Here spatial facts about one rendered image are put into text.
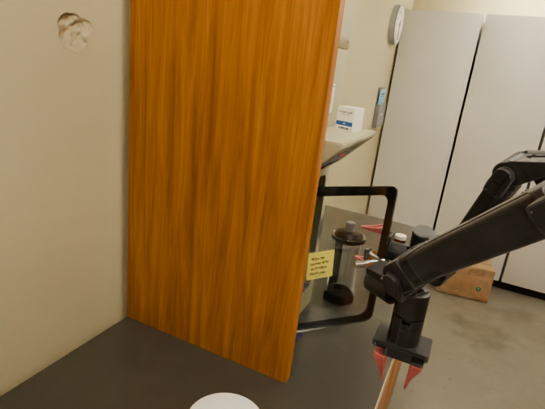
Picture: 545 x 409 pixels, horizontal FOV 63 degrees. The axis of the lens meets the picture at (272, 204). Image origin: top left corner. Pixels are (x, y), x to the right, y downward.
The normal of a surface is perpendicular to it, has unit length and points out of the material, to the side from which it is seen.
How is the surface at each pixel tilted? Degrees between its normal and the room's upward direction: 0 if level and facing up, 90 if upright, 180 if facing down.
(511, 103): 90
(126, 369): 0
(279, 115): 90
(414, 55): 90
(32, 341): 90
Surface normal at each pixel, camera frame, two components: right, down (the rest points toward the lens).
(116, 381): 0.11, -0.95
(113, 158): 0.90, 0.22
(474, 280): -0.33, 0.25
